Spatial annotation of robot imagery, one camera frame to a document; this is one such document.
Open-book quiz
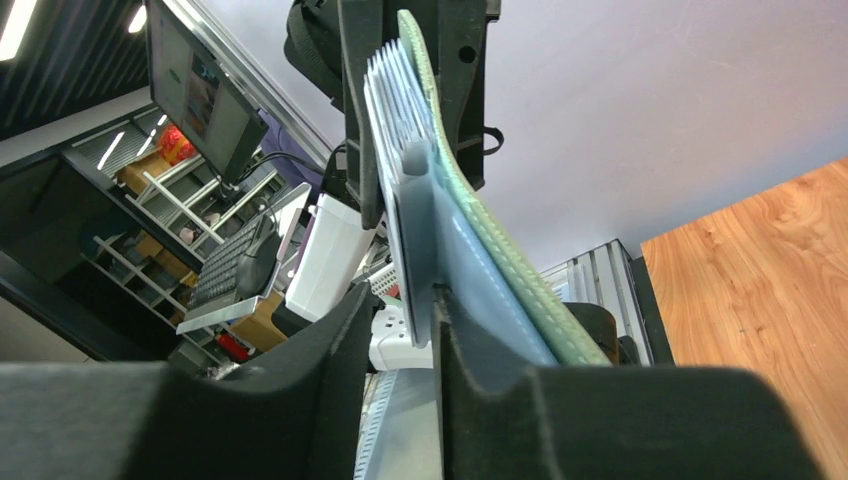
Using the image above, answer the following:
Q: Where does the mint green leather card holder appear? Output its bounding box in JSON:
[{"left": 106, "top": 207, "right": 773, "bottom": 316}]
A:
[{"left": 363, "top": 9, "right": 609, "bottom": 366}]

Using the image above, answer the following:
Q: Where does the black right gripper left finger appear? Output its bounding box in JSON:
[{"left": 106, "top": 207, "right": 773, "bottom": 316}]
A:
[{"left": 1, "top": 283, "right": 375, "bottom": 479}]

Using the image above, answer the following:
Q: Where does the black computer mouse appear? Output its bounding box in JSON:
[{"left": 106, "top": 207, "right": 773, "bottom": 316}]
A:
[{"left": 236, "top": 231, "right": 281, "bottom": 299}]

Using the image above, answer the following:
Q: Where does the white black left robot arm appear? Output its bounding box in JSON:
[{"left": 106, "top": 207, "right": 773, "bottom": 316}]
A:
[{"left": 274, "top": 1, "right": 514, "bottom": 372}]

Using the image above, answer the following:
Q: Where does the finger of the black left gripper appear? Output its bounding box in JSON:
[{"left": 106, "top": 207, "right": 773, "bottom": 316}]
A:
[
  {"left": 413, "top": 0, "right": 504, "bottom": 190},
  {"left": 338, "top": 0, "right": 397, "bottom": 230}
]

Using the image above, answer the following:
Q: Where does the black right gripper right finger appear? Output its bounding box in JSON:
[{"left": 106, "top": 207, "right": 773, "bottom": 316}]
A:
[{"left": 433, "top": 286, "right": 822, "bottom": 479}]

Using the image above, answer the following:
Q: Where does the black keyboard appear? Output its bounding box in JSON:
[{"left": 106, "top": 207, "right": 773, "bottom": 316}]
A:
[{"left": 188, "top": 216, "right": 267, "bottom": 310}]

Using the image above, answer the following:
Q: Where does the black computer monitor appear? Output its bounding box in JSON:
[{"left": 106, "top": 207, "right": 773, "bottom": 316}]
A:
[{"left": 144, "top": 1, "right": 268, "bottom": 185}]

